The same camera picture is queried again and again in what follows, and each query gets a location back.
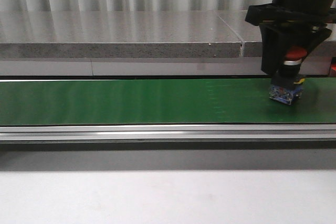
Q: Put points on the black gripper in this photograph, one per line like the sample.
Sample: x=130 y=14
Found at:
x=308 y=11

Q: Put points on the red mushroom push button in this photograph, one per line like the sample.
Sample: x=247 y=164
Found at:
x=287 y=84

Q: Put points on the grey stone slab right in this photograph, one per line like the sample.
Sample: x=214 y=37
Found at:
x=251 y=36

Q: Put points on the grey stone slab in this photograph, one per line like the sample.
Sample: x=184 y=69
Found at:
x=79 y=35
x=251 y=36

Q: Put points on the green conveyor belt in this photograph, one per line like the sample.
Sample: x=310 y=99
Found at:
x=161 y=101

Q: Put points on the grey stone slab left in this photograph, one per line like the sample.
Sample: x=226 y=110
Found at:
x=79 y=35

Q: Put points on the aluminium conveyor side rail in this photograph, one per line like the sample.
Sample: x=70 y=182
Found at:
x=168 y=133

